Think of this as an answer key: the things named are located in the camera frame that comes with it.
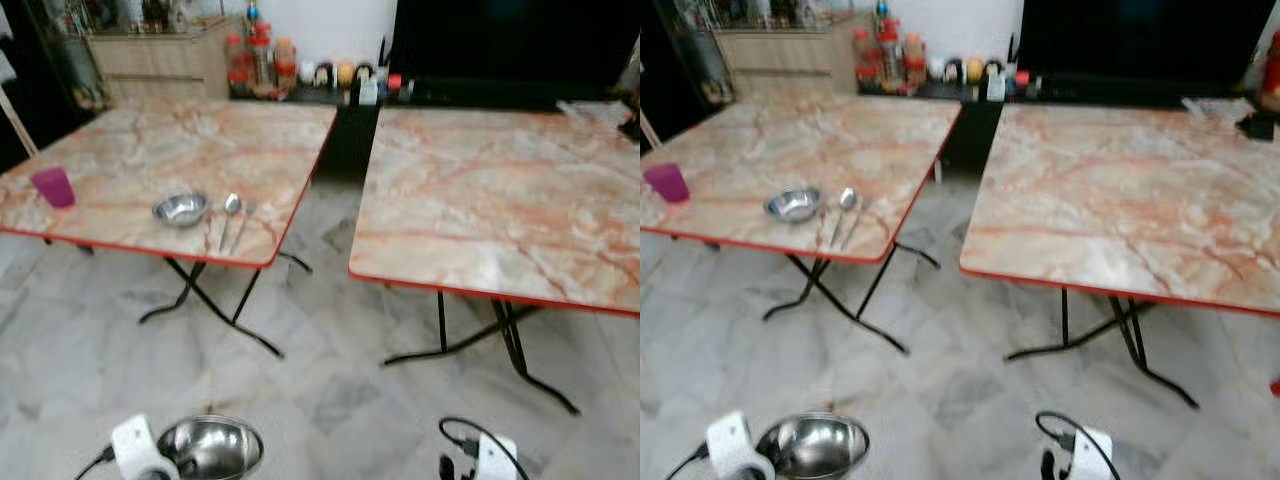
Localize large steel bowl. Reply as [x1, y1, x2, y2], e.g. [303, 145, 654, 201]
[157, 414, 266, 480]
[756, 411, 871, 480]

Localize marble folding table red edge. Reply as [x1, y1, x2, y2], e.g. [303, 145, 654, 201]
[958, 103, 1280, 409]
[348, 105, 641, 416]
[640, 93, 963, 356]
[0, 97, 339, 359]

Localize steel spoon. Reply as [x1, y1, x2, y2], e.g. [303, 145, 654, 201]
[217, 193, 244, 253]
[830, 187, 859, 249]

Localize pink plastic cup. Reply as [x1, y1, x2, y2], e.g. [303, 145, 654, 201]
[643, 162, 691, 205]
[30, 167, 77, 210]

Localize small steel bowl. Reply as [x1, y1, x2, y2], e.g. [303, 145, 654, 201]
[152, 192, 211, 229]
[764, 187, 824, 224]

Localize large black screen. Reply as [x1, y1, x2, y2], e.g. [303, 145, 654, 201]
[1010, 0, 1280, 106]
[385, 0, 641, 111]

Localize glass display cabinet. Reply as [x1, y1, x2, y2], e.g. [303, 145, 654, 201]
[655, 0, 731, 106]
[35, 0, 109, 111]

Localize light wooden cabinet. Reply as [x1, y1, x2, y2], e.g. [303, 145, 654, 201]
[85, 20, 246, 101]
[715, 15, 881, 98]

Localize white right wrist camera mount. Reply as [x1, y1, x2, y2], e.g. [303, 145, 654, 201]
[1068, 427, 1114, 480]
[475, 432, 519, 480]

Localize grey left arm cable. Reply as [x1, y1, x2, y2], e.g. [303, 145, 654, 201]
[668, 445, 713, 480]
[72, 447, 119, 480]

